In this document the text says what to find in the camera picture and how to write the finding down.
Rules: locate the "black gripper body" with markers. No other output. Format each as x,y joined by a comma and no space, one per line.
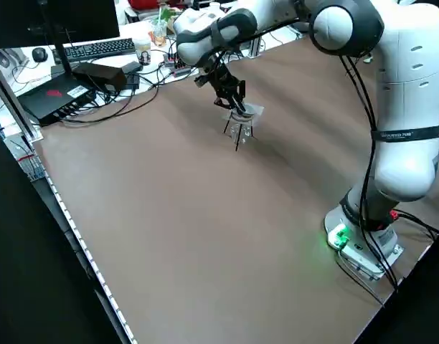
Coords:
221,80

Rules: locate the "black box red logo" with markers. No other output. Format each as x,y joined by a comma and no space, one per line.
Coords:
51,96

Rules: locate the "aluminium frame post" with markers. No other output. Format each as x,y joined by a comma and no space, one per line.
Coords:
15,104

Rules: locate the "black power adapter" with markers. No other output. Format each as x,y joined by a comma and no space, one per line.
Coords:
97,73

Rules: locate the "black computer mouse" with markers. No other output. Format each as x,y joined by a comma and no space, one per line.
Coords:
39,53

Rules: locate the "black keyboard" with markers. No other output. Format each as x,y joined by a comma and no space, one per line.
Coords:
97,48

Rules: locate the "clear plastic drink cup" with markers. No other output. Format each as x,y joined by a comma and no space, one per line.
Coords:
158,34

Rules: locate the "aluminium camera post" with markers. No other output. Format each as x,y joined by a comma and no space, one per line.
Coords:
255,48

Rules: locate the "white crucible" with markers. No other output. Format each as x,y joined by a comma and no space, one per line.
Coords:
249,115

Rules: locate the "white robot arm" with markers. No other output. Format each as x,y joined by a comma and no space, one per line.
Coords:
402,107

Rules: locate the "small black plug block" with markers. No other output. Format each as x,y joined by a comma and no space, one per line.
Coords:
132,81

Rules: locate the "clear tripod stand black legs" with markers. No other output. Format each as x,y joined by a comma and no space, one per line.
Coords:
258,109

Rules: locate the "black computer monitor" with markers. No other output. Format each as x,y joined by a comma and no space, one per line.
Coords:
79,18

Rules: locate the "paper cup with picture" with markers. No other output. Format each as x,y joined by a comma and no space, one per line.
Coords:
143,53

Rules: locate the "grey usb hub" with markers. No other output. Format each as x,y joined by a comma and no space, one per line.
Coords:
176,66

